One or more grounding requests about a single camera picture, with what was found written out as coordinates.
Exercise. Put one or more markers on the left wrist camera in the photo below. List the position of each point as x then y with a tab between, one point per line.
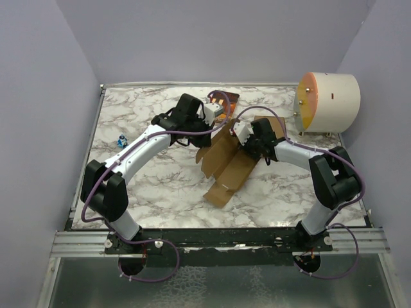
210	111

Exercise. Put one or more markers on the small blue toy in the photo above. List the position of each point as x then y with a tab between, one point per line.
122	141

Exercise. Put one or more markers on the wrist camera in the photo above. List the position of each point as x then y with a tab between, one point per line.
242	132
210	111

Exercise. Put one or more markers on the round pastel drawer cabinet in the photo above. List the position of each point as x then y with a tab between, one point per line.
326	102

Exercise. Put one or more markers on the dark paperback book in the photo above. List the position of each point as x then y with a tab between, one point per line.
228	100

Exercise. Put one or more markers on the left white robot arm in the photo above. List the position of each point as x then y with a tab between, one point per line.
104	187

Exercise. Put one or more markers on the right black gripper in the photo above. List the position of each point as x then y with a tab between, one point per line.
244	148

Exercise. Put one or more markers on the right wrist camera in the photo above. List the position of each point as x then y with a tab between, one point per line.
242	132

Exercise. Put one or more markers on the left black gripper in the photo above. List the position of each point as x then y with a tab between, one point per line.
205	141

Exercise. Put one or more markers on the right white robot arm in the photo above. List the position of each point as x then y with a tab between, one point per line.
334	181

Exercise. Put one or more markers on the folded brown cardboard box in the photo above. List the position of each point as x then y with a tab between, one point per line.
276	123

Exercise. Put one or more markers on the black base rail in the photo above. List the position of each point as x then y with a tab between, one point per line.
194	246

